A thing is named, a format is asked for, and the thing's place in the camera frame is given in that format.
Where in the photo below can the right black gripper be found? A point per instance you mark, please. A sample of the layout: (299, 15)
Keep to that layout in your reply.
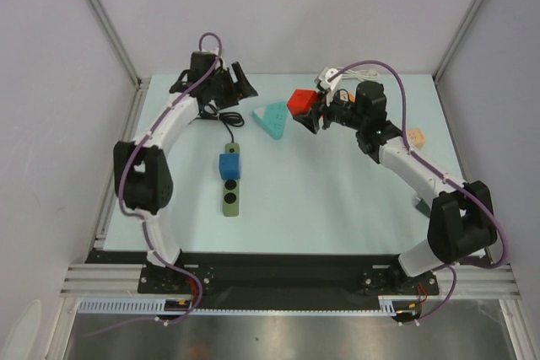
(319, 111)

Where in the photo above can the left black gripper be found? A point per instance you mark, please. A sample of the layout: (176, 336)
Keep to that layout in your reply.
(238, 90)

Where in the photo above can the red cube plug adapter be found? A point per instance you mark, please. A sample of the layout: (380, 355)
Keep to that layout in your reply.
(301, 100)

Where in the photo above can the blue cube plug adapter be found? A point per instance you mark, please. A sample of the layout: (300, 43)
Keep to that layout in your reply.
(229, 166)

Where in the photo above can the green power strip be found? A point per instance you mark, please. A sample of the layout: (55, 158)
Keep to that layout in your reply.
(231, 188)

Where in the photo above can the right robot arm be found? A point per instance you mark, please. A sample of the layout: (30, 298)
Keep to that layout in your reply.
(459, 212)

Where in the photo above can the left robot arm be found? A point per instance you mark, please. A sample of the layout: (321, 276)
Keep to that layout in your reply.
(143, 182)

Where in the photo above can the beige cube plug adapter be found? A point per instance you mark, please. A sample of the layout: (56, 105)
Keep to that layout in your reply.
(416, 137)

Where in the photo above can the teal triangular power socket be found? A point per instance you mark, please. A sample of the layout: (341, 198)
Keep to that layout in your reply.
(272, 118)

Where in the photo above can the orange power strip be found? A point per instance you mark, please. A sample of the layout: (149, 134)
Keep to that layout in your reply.
(345, 96)

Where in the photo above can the dark green cube adapter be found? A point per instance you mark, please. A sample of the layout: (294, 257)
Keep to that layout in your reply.
(421, 206)

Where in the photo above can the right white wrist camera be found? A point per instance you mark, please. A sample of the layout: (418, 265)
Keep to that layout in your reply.
(327, 82)

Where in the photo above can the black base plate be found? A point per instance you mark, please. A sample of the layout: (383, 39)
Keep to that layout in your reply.
(285, 281)

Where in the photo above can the white slotted cable duct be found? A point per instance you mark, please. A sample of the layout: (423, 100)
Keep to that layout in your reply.
(377, 306)

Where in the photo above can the left aluminium frame post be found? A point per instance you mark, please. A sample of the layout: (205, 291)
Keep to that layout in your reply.
(108, 29)

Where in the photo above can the aluminium frame post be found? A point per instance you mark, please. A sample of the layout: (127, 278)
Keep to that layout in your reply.
(108, 29)
(466, 23)

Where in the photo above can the right aluminium frame post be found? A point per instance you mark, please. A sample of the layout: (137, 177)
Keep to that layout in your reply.
(466, 23)

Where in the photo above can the aluminium front rail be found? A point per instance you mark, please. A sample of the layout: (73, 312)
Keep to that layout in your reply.
(121, 281)

